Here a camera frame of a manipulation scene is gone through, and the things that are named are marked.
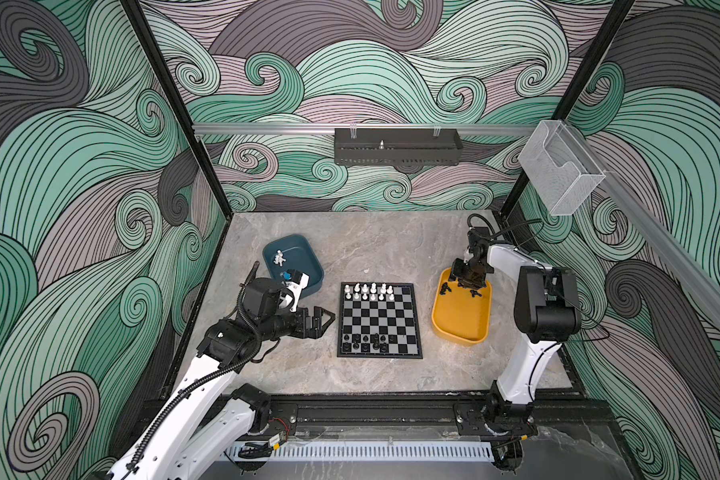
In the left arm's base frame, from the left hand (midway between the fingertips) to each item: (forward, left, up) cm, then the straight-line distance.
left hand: (321, 313), depth 71 cm
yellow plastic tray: (+10, -42, -21) cm, 48 cm away
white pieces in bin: (+30, +19, -19) cm, 40 cm away
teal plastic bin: (+33, +14, -20) cm, 42 cm away
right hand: (+22, -43, -18) cm, 51 cm away
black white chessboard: (+7, -16, -19) cm, 25 cm away
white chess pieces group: (+16, -14, -18) cm, 28 cm away
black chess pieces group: (-1, -12, -17) cm, 21 cm away
